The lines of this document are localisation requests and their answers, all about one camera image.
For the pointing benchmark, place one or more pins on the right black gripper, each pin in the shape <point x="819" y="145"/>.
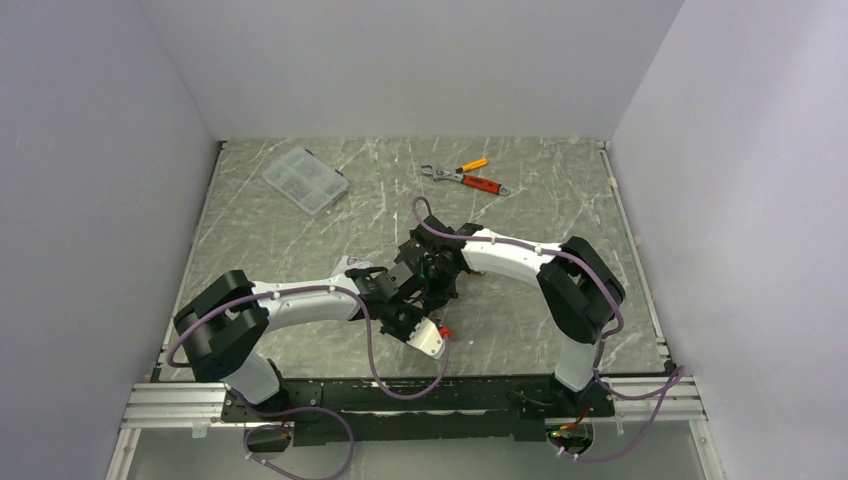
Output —
<point x="435" y="298"/>

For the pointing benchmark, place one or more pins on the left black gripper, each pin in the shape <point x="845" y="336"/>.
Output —
<point x="418" y="316"/>

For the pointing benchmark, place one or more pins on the silver credit cards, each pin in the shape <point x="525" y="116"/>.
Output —
<point x="348" y="263"/>

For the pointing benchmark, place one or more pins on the black card wallet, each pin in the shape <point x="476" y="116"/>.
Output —
<point x="409" y="253"/>

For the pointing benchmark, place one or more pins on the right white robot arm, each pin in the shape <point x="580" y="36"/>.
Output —
<point x="582" y="294"/>

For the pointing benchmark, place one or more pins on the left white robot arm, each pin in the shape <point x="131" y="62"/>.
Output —
<point x="219" y="330"/>

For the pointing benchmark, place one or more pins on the red adjustable wrench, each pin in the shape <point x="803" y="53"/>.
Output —
<point x="474" y="182"/>

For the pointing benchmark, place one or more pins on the clear plastic organizer box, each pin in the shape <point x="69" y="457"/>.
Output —
<point x="305" y="180"/>

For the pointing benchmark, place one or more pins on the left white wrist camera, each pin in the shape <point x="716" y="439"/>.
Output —
<point x="427" y="339"/>

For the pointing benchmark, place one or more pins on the orange handled pliers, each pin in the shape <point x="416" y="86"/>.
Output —
<point x="457" y="171"/>

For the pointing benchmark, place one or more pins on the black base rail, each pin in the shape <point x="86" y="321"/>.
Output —
<point x="520" y="407"/>

